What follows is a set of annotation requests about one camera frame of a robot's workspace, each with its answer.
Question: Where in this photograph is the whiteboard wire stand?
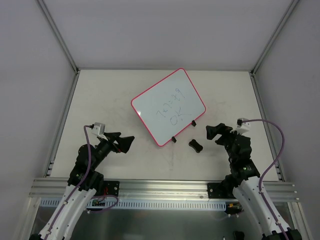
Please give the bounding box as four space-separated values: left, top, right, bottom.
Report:
171 120 197 143

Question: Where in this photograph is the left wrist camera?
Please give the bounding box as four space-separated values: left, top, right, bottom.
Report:
89 122 108 140

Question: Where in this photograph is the aluminium frame post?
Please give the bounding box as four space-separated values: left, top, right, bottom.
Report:
35 0 79 74
250 0 300 76

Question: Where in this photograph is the black object bottom edge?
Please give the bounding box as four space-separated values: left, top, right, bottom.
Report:
233 231 245 240

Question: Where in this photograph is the pink-framed whiteboard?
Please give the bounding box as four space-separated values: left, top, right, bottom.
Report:
130 68 206 147

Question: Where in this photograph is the right aluminium frame post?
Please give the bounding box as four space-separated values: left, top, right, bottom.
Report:
250 0 300 76

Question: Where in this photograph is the left aluminium frame post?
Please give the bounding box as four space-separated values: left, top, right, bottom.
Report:
35 0 79 74

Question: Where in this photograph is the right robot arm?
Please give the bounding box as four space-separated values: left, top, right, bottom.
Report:
205 119 302 240

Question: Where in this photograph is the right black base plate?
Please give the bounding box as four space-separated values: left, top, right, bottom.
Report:
207 182 235 199

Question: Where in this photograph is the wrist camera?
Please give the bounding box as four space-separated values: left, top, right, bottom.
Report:
89 122 108 140
230 118 251 135

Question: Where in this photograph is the aluminium mounting rail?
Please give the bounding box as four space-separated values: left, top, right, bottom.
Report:
28 177 300 203

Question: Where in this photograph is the white slotted cable duct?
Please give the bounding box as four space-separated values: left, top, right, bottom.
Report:
39 197 227 211

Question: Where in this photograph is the black whiteboard eraser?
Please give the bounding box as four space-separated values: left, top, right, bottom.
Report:
188 139 203 153

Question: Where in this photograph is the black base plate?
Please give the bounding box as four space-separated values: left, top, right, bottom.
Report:
207 182 235 199
102 180 120 197

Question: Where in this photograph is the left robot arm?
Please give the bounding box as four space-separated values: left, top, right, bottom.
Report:
29 132 135 240

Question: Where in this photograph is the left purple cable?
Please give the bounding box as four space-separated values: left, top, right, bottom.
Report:
44 124 119 240

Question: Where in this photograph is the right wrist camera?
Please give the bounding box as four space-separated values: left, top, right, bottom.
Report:
230 118 251 135

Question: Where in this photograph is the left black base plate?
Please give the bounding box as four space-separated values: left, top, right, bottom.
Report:
102 180 120 197

